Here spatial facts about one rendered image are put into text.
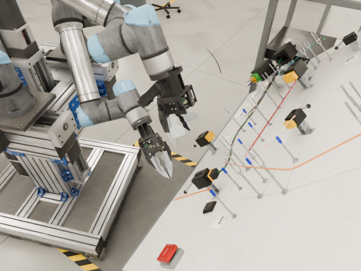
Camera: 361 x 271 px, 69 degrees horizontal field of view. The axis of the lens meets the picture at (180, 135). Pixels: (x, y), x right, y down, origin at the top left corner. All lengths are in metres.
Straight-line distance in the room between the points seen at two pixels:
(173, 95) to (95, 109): 0.38
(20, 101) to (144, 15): 0.69
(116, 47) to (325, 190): 0.56
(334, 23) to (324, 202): 3.34
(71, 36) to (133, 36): 0.40
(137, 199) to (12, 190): 0.90
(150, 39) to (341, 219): 0.53
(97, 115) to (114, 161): 1.20
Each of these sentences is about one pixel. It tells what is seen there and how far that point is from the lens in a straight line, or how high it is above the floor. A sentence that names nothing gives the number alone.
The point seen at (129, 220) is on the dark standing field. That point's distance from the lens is 2.09.
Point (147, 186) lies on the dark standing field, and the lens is 2.22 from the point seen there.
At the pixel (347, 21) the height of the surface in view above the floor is 0.60.
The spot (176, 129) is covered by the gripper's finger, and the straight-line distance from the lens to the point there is 0.71.
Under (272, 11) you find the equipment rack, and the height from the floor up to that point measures 1.34.
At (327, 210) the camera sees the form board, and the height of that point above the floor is 1.39.
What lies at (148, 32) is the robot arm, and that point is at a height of 1.58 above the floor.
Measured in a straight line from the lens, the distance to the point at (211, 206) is 0.83.
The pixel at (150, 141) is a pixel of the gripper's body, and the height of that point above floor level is 1.22.
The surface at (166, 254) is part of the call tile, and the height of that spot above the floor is 1.11.
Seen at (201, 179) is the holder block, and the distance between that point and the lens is 0.83.
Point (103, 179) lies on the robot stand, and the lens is 2.07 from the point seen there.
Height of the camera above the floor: 1.84
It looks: 45 degrees down
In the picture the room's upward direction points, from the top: straight up
